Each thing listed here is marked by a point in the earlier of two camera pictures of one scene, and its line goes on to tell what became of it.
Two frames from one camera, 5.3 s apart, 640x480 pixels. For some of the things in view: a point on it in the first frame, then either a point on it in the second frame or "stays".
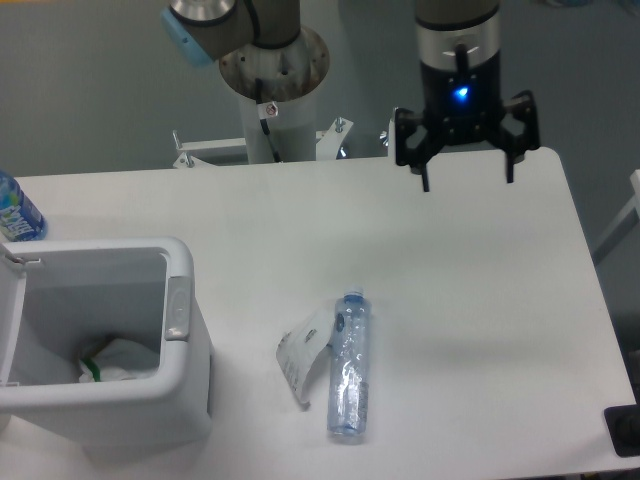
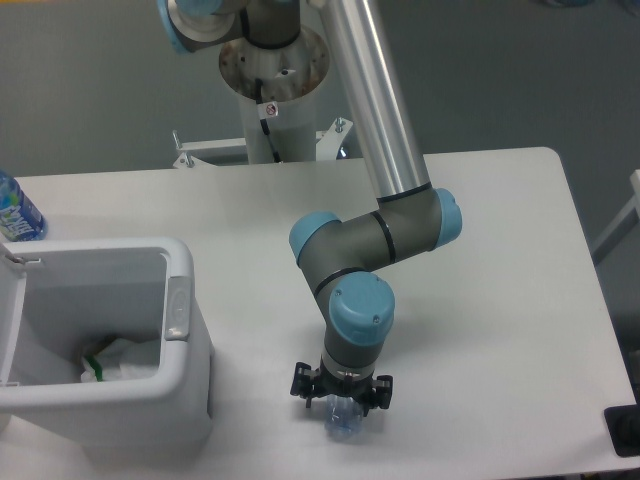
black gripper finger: (515, 146) to (383, 389)
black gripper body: (464, 102) to (326, 385)
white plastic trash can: (62, 298) stays
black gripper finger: (418, 159) to (307, 383)
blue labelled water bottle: (20, 218) stays
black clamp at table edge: (623, 424) stays
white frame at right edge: (629, 218) stays
